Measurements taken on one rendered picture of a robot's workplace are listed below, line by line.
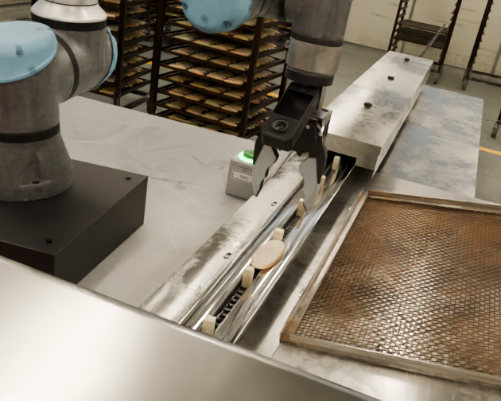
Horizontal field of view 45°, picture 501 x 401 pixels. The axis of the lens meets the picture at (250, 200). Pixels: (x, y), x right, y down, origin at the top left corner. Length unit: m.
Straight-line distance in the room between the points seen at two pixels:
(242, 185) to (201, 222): 0.14
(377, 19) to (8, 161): 7.22
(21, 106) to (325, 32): 0.43
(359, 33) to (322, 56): 7.17
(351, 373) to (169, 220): 0.51
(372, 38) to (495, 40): 1.43
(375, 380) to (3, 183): 0.58
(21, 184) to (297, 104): 0.41
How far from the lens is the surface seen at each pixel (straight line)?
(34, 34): 0.93
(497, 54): 7.90
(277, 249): 0.97
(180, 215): 1.11
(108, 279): 0.91
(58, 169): 0.96
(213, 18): 0.73
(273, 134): 0.81
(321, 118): 0.90
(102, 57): 1.04
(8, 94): 0.91
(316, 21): 0.85
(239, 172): 1.18
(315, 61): 0.86
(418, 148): 1.76
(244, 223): 1.02
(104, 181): 1.00
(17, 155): 0.93
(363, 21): 8.00
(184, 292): 0.82
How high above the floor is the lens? 1.33
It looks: 25 degrees down
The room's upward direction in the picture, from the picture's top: 10 degrees clockwise
